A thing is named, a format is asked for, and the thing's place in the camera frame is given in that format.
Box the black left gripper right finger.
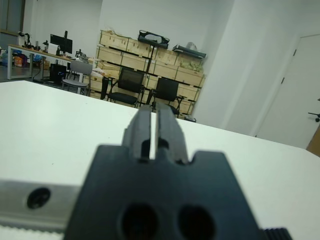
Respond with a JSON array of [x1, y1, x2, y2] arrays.
[[155, 101, 190, 165]]

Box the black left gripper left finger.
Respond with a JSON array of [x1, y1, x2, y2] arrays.
[[121, 105, 153, 161]]

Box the black mesh office chair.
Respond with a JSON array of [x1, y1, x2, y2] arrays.
[[149, 77, 188, 116], [101, 66, 146, 106]]

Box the black case stand pole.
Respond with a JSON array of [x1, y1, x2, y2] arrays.
[[146, 46, 155, 74]]

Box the flat black case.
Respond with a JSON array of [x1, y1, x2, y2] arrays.
[[172, 44, 209, 60]]

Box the grey plastic chair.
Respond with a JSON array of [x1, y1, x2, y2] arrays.
[[61, 61, 94, 96]]

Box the black case with grey contents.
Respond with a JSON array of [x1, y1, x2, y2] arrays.
[[137, 29, 171, 50]]

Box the black computer tower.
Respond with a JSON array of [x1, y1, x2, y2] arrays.
[[49, 63, 68, 84]]

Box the black computer monitor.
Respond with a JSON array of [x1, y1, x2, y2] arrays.
[[49, 30, 74, 56]]

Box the white door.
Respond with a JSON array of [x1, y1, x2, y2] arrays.
[[254, 34, 320, 151]]

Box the white desk wooden top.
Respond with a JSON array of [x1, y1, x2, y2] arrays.
[[7, 44, 85, 81]]

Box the colourful bags pile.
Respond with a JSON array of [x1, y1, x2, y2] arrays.
[[11, 48, 29, 68]]

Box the brown wooden panel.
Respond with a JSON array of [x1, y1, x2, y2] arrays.
[[306, 123, 320, 159]]

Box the black office chair base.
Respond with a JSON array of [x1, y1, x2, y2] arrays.
[[307, 111, 320, 123]]

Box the window with brown frame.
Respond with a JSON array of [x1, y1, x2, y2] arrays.
[[0, 0, 26, 35]]

